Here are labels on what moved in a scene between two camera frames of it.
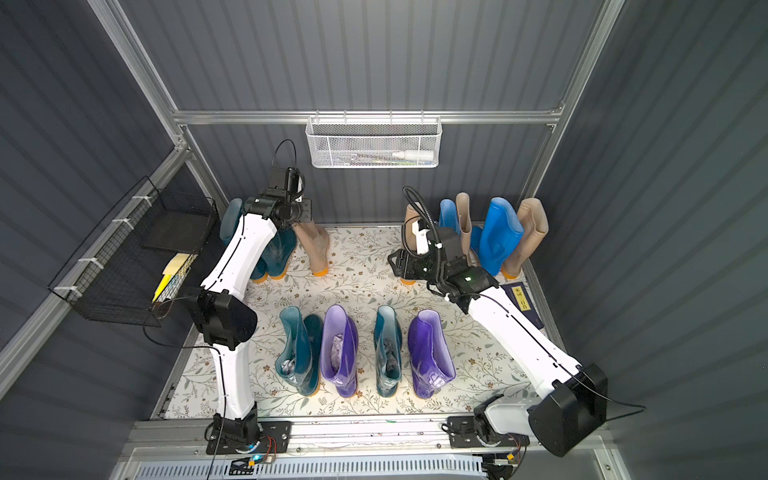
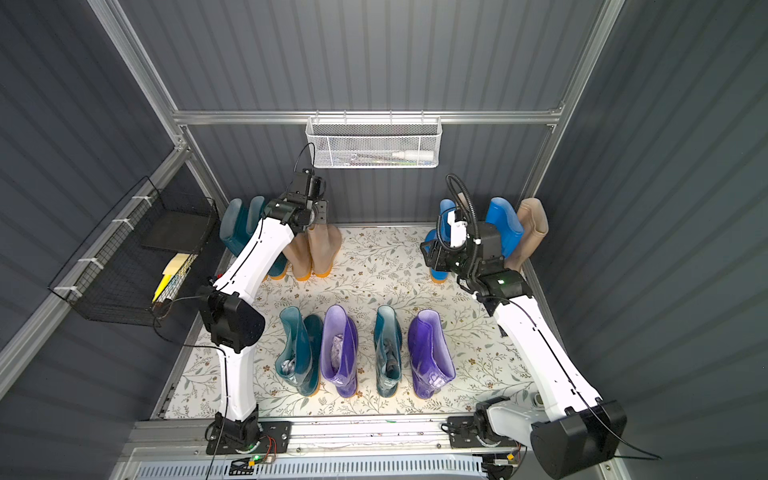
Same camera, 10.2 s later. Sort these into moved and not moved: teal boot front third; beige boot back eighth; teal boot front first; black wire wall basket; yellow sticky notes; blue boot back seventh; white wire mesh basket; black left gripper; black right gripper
Moved: black right gripper; black left gripper
Not moved: yellow sticky notes; blue boot back seventh; white wire mesh basket; black wire wall basket; teal boot front first; teal boot front third; beige boot back eighth
